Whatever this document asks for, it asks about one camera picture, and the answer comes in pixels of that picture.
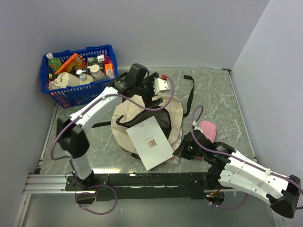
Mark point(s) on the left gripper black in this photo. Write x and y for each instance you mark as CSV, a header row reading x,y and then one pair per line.
x,y
148,100

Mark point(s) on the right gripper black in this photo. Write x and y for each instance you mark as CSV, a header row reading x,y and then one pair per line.
x,y
178,151

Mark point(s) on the white book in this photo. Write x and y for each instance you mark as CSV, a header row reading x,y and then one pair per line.
x,y
150,143

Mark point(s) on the cream canvas backpack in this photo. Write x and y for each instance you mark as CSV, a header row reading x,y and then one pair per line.
x,y
127,115

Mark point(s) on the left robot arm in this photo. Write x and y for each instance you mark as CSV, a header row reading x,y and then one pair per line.
x,y
72,130

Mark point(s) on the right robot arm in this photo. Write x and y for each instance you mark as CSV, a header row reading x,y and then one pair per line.
x,y
232,169

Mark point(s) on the floral cover book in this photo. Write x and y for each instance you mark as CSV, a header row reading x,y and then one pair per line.
x,y
176,158

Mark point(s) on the pink pencil case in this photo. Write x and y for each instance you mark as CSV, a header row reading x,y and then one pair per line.
x,y
209,130

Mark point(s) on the pink orange carton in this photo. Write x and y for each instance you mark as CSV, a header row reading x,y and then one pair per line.
x,y
108,67

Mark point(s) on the grey pump bottle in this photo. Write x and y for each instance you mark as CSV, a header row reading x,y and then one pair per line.
x,y
97,74

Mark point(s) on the cream lotion bottle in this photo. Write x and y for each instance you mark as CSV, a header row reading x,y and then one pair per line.
x,y
84,77

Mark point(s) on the black product box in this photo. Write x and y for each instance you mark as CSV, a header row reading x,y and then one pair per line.
x,y
93,60

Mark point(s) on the blue plastic basket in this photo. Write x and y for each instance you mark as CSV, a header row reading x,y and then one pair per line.
x,y
80,95

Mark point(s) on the orange snack box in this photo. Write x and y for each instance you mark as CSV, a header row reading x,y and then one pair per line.
x,y
74,63

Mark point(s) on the beige cloth pouch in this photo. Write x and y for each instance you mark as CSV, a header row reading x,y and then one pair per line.
x,y
64,80

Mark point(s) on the green soda bottle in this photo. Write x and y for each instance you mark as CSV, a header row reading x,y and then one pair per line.
x,y
53,62

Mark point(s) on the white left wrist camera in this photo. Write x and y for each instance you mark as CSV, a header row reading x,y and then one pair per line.
x,y
161,84

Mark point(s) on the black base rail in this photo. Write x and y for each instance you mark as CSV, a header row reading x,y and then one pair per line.
x,y
106,187

